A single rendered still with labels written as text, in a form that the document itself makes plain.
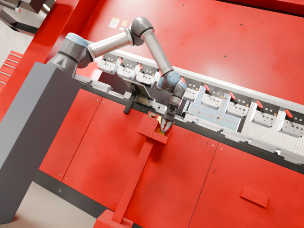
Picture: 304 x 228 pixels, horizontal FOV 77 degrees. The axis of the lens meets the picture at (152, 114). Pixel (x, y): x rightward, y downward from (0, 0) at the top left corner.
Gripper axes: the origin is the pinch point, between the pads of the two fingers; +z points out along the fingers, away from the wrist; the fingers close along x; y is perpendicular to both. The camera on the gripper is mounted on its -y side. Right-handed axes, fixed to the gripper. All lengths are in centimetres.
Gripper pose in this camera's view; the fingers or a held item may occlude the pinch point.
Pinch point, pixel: (163, 131)
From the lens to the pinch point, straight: 125.5
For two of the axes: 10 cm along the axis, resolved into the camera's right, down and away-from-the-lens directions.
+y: 0.9, 1.3, 9.9
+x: -9.2, -3.7, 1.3
